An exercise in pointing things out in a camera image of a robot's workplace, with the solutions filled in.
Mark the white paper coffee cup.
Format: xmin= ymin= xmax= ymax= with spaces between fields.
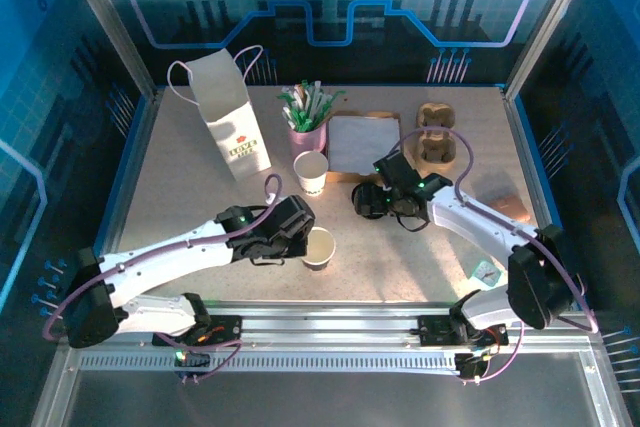
xmin=292 ymin=150 xmax=330 ymax=197
xmin=301 ymin=226 xmax=337 ymax=273

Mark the small black controller box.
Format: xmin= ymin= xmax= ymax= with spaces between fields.
xmin=455 ymin=351 xmax=494 ymax=383
xmin=173 ymin=349 xmax=211 ymax=383

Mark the aluminium mounting rail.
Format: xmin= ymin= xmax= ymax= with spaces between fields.
xmin=62 ymin=300 xmax=599 ymax=348

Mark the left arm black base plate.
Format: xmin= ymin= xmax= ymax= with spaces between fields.
xmin=151 ymin=314 xmax=245 ymax=348

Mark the pink straw holder cup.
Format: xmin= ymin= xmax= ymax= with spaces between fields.
xmin=288 ymin=119 xmax=329 ymax=161

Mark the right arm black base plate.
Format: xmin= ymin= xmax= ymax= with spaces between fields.
xmin=417 ymin=314 xmax=510 ymax=348

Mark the brown cardboard cup sleeve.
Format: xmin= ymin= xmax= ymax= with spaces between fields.
xmin=487 ymin=194 xmax=533 ymax=225

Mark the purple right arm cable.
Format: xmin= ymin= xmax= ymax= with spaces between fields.
xmin=394 ymin=127 xmax=600 ymax=387

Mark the stack of white napkins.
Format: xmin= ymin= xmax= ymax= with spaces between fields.
xmin=323 ymin=110 xmax=404 ymax=183

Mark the aluminium frame post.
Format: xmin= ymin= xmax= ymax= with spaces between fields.
xmin=55 ymin=0 xmax=162 ymax=98
xmin=503 ymin=0 xmax=604 ymax=101

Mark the small green alarm clock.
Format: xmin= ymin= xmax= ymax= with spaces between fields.
xmin=471 ymin=259 xmax=504 ymax=294

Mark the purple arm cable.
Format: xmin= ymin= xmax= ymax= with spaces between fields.
xmin=394 ymin=127 xmax=600 ymax=387
xmin=42 ymin=174 xmax=284 ymax=384

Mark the slotted grey cable duct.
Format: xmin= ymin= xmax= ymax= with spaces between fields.
xmin=78 ymin=352 xmax=460 ymax=374

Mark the black plastic cup lid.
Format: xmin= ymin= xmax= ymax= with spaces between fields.
xmin=351 ymin=181 xmax=396 ymax=222

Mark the white printed paper bag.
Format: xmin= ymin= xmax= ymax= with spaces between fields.
xmin=167 ymin=44 xmax=274 ymax=182

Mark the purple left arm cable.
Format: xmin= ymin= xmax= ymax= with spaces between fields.
xmin=42 ymin=174 xmax=284 ymax=384

